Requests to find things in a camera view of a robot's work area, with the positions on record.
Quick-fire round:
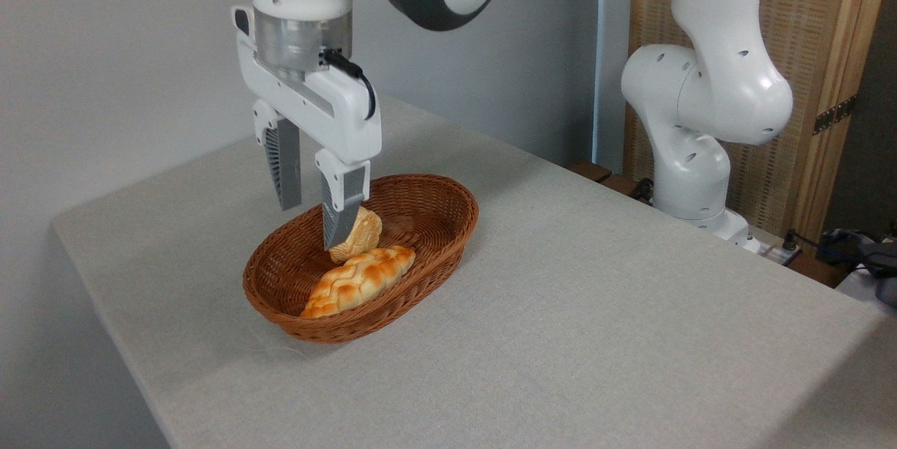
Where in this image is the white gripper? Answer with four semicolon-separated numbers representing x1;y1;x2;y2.
233;6;383;251

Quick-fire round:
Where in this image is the round orange bread bun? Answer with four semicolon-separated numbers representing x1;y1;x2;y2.
328;206;383;265

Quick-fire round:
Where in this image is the long braided bread loaf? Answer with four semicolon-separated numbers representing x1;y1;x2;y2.
300;245;416;319

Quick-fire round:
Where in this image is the brown wicker oval basket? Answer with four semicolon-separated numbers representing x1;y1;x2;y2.
242;174;480;345

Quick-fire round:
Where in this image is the beige tablecloth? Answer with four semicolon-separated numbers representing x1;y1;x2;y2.
50;95;897;449

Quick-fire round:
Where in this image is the white power strip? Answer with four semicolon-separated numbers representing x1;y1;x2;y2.
757;242;804;268

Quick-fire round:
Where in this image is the wooden woven folding screen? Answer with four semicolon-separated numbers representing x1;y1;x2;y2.
624;0;897;247

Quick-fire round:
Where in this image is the dark metal screen hinge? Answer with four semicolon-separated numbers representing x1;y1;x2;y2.
813;95;857;136

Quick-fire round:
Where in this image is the dark grey bundled bag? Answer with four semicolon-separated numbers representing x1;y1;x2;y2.
820;225;897;308

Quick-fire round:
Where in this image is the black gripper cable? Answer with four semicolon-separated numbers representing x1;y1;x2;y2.
321;48;377;120

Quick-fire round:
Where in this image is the black power cable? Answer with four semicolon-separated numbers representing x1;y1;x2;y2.
783;228;873;262

